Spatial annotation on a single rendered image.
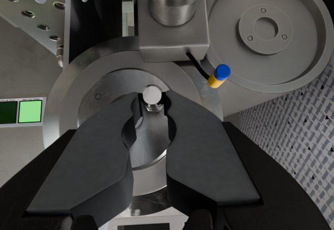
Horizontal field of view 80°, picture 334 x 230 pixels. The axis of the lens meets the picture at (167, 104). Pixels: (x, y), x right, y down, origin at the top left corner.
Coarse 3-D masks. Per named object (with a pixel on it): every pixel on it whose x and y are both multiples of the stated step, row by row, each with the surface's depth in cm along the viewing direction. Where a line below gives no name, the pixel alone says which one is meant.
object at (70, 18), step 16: (80, 0) 21; (96, 0) 27; (80, 16) 21; (96, 16) 27; (112, 16) 35; (64, 32) 18; (80, 32) 21; (96, 32) 26; (112, 32) 35; (64, 48) 18; (80, 48) 21; (64, 64) 18
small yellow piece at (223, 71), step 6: (186, 54) 15; (192, 60) 14; (198, 66) 14; (222, 66) 11; (204, 72) 14; (216, 72) 11; (222, 72) 11; (228, 72) 11; (210, 78) 13; (216, 78) 12; (222, 78) 11; (210, 84) 13; (216, 84) 12
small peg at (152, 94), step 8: (144, 88) 12; (152, 88) 12; (160, 88) 12; (144, 96) 12; (152, 96) 12; (160, 96) 12; (144, 104) 12; (152, 104) 12; (160, 104) 12; (152, 112) 14
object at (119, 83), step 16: (96, 80) 15; (112, 80) 15; (128, 80) 15; (144, 80) 15; (160, 80) 15; (96, 96) 15; (112, 96) 15; (80, 112) 14; (144, 112) 15; (160, 112) 14; (144, 128) 15; (160, 128) 14; (144, 144) 14; (160, 144) 14; (144, 160) 14
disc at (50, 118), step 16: (96, 48) 17; (112, 48) 17; (128, 48) 17; (80, 64) 17; (192, 64) 17; (64, 80) 17; (192, 80) 17; (48, 96) 17; (208, 96) 17; (48, 112) 16; (48, 128) 16; (48, 144) 16; (160, 192) 15; (128, 208) 15; (144, 208) 15; (160, 208) 15
